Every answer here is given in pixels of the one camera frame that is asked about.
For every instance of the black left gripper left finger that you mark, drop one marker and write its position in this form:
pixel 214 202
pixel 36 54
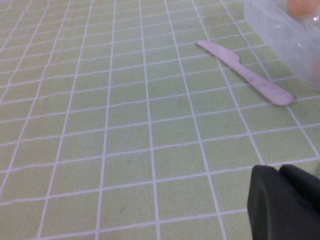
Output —
pixel 270 210

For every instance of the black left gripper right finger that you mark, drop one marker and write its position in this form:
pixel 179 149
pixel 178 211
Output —
pixel 305 187

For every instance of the clear plastic egg box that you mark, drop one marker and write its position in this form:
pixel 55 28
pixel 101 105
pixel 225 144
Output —
pixel 280 37

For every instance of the orange plastic egg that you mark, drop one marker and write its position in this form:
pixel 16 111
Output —
pixel 300 7

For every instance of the pink plastic knife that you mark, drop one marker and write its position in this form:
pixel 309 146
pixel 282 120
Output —
pixel 250 75

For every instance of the green checked tablecloth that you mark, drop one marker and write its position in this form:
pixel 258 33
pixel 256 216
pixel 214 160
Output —
pixel 100 125

